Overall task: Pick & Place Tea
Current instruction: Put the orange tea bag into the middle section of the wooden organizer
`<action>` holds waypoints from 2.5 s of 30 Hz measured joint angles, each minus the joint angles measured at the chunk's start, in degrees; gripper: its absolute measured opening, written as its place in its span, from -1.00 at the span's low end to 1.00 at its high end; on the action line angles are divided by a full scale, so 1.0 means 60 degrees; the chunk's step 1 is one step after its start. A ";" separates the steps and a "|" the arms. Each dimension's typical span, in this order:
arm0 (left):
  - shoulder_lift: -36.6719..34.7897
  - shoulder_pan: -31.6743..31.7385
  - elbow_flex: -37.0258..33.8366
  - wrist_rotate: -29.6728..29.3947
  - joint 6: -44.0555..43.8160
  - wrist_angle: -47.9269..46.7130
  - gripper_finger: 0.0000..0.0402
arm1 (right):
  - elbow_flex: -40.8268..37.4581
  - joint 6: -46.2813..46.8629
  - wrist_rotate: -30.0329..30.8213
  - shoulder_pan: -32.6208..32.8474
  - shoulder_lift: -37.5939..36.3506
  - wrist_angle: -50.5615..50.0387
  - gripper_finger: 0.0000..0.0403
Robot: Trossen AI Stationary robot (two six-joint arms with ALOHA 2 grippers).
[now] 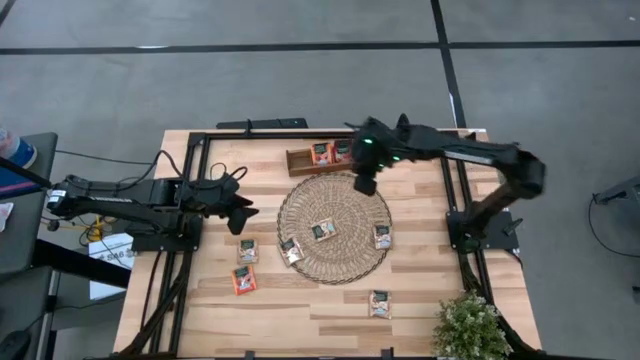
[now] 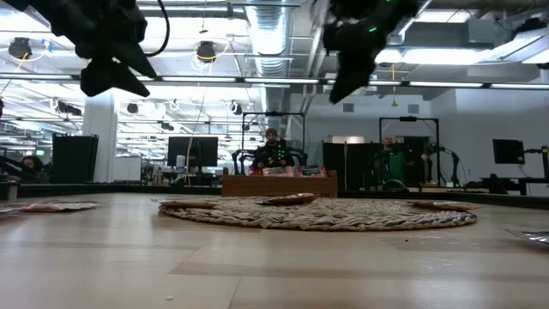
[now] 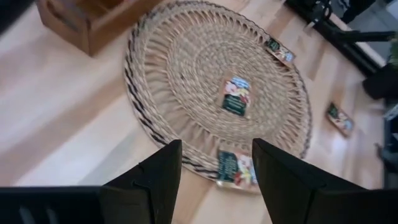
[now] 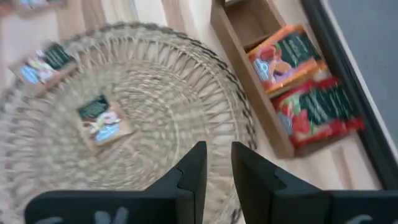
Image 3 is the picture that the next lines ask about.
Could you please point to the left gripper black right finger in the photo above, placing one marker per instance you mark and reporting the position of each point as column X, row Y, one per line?
column 289, row 193

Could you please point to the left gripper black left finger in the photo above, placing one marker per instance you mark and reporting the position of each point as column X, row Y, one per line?
column 155, row 193

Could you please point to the beige tea sachet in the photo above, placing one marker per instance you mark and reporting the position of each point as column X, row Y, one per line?
column 340, row 119
column 280, row 51
column 237, row 169
column 237, row 96

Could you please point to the round woven straw placemat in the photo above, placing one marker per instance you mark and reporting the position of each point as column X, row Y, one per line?
column 192, row 62

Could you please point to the wooden three-compartment box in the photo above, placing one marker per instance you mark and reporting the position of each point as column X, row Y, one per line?
column 109, row 34

